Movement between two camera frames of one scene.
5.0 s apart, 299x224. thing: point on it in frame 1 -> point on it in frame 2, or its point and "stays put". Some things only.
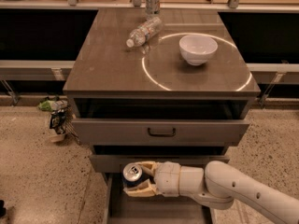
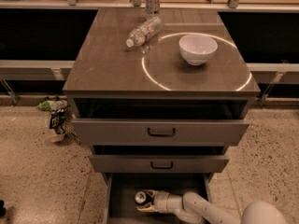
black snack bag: [58, 118] stays put
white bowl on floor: [57, 137] stays put
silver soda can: [152, 6] stays put
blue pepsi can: [132, 175] -> [140, 198]
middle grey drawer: [108, 159] stays put
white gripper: [168, 178] -> [162, 201]
